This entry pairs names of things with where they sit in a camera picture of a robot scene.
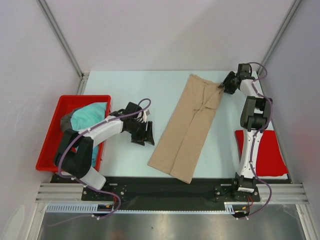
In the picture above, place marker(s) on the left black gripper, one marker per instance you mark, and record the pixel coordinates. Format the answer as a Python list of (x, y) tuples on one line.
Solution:
[(144, 136)]

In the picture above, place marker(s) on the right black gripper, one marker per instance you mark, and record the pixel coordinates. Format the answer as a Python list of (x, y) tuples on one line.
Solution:
[(228, 89)]

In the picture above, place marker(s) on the beige t shirt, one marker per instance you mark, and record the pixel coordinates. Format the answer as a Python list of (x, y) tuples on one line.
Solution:
[(179, 148)]

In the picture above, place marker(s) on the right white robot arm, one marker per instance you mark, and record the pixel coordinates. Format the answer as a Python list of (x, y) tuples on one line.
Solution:
[(254, 120)]

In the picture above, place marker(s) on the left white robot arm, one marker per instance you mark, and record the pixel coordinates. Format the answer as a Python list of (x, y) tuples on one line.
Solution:
[(74, 154)]

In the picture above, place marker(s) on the teal t shirt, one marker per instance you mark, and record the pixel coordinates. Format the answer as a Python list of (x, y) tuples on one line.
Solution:
[(87, 116)]

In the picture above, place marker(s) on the grey t shirt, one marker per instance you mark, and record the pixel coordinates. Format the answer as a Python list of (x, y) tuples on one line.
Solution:
[(65, 122)]

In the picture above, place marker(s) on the folded red t shirt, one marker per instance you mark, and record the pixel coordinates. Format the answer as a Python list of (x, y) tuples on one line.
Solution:
[(269, 159)]

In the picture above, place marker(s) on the red plastic bin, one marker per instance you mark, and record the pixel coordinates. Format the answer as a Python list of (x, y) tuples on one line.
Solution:
[(65, 105)]

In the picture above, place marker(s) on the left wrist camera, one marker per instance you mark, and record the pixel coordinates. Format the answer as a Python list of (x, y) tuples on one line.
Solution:
[(142, 116)]

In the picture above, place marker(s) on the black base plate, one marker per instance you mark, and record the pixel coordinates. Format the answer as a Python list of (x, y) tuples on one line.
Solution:
[(159, 191)]

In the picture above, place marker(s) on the left aluminium corner post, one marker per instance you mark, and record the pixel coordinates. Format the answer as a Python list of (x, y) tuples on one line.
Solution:
[(54, 25)]

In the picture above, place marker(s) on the aluminium corner post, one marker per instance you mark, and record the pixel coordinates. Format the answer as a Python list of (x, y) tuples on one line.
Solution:
[(54, 25), (293, 9)]

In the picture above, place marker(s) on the white slotted cable duct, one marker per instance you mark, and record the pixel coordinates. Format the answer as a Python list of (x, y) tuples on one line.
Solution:
[(106, 208)]

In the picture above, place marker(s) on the right aluminium corner post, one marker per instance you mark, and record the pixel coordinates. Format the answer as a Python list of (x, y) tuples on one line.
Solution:
[(293, 9)]

